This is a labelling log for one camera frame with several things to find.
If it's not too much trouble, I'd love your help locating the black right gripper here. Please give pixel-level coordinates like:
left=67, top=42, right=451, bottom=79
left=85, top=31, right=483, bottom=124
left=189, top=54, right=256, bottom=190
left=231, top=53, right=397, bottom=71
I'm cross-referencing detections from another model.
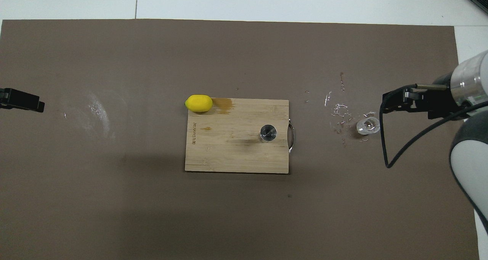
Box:
left=382, top=88, right=454, bottom=119

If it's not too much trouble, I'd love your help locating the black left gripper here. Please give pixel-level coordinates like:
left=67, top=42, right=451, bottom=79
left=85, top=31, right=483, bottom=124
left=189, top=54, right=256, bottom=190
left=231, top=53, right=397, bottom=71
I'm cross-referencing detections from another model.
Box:
left=0, top=88, right=45, bottom=113

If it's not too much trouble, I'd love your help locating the small clear glass cup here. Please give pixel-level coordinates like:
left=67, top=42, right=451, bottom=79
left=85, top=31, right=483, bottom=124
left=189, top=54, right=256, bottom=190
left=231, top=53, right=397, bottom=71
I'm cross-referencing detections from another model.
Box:
left=356, top=117, right=380, bottom=135

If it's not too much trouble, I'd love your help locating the steel double jigger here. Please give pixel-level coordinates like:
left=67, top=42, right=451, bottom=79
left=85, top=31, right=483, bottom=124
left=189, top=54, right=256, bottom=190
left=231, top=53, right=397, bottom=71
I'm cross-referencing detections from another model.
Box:
left=260, top=124, right=278, bottom=143

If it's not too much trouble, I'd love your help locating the brown table mat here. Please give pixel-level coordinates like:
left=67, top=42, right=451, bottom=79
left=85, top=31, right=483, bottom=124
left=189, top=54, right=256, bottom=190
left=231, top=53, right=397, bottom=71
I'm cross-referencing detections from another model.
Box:
left=0, top=19, right=480, bottom=260

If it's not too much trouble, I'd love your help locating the yellow lemon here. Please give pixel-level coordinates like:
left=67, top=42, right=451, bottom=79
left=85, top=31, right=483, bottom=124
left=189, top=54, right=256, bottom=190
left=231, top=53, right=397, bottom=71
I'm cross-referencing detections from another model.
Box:
left=185, top=95, right=213, bottom=112

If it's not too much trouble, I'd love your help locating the bamboo cutting board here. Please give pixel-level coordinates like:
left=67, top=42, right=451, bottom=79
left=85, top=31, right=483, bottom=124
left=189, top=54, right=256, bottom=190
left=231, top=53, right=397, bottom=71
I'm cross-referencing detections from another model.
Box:
left=185, top=98, right=295, bottom=174

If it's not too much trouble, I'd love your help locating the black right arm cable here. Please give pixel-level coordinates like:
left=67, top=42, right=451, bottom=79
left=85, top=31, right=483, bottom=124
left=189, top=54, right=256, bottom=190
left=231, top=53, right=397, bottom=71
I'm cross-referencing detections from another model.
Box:
left=382, top=84, right=488, bottom=168

